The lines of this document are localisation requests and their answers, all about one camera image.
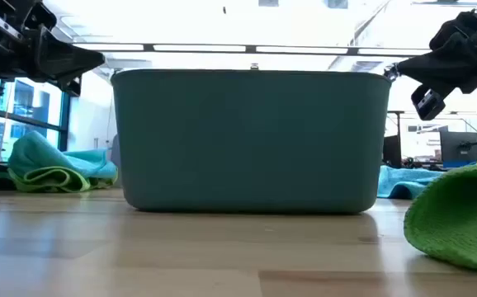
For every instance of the blue microfiber towel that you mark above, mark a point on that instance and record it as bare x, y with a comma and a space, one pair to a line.
403, 181
36, 154

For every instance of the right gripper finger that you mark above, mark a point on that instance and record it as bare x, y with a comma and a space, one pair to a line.
459, 35
428, 69

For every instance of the long ceiling light fixture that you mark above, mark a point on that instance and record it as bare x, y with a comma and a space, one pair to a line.
199, 48

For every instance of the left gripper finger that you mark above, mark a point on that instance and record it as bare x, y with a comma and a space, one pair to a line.
32, 14
69, 62

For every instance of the window with dark frame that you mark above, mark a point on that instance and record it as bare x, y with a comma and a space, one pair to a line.
32, 103

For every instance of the teal plastic basket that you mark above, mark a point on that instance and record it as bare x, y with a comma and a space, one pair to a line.
251, 144

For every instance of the black computer monitor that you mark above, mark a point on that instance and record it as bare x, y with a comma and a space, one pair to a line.
392, 152
460, 146

